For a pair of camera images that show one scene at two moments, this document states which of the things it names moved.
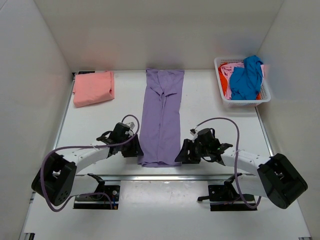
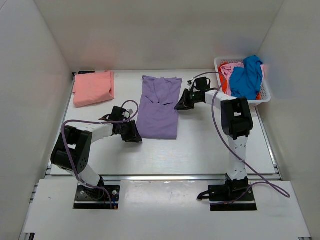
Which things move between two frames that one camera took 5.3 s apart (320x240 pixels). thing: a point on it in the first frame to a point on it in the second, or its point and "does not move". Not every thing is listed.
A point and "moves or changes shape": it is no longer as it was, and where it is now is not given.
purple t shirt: x=160 y=117 moves or changes shape
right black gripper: x=186 y=158 to x=184 y=103
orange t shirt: x=223 y=78 does not move
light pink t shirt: x=227 y=69 does not move
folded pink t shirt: x=94 y=88 does not move
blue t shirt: x=245 y=82 does not move
